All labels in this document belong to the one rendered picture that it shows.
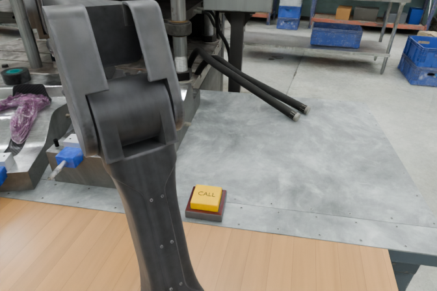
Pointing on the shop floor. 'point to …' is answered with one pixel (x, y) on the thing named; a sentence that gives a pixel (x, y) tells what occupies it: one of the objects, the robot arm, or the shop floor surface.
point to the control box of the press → (237, 1)
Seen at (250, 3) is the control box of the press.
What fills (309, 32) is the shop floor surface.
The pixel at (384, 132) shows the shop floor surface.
